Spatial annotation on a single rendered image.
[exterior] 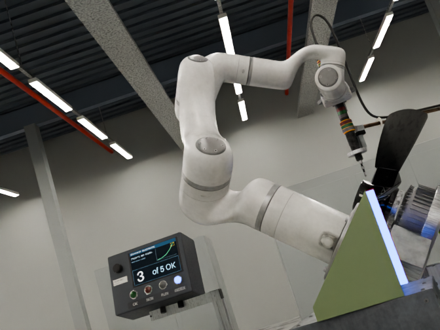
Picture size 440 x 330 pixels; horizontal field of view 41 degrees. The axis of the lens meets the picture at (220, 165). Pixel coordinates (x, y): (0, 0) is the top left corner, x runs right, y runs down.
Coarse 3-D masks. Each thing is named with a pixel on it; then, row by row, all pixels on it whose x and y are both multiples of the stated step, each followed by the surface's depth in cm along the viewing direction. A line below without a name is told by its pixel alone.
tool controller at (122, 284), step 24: (168, 240) 180; (192, 240) 188; (120, 264) 183; (144, 264) 180; (168, 264) 177; (192, 264) 180; (120, 288) 180; (144, 288) 178; (168, 288) 175; (192, 288) 173; (120, 312) 178; (144, 312) 181
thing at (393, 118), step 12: (396, 120) 198; (408, 120) 201; (420, 120) 205; (384, 132) 198; (396, 132) 201; (408, 132) 204; (384, 144) 202; (396, 144) 204; (408, 144) 207; (384, 156) 205; (396, 156) 207; (396, 168) 209
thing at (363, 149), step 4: (360, 124) 208; (356, 128) 208; (360, 128) 208; (364, 128) 208; (356, 132) 207; (360, 132) 207; (364, 132) 207; (360, 136) 207; (360, 140) 206; (364, 140) 207; (360, 144) 207; (364, 144) 206; (360, 148) 203; (364, 148) 204; (352, 152) 204; (356, 152) 203; (360, 152) 204; (364, 152) 207; (348, 156) 206; (352, 156) 208
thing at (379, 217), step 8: (368, 192) 169; (376, 200) 168; (376, 208) 168; (376, 216) 168; (384, 224) 167; (384, 232) 167; (384, 240) 166; (392, 248) 166; (392, 256) 165; (400, 264) 165; (400, 272) 164; (400, 280) 164
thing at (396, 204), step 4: (400, 192) 206; (396, 196) 207; (400, 196) 204; (396, 200) 205; (400, 200) 203; (396, 204) 203; (392, 208) 205; (396, 208) 203; (392, 212) 203; (396, 212) 211; (392, 216) 203; (388, 220) 208; (392, 220) 204; (388, 224) 206
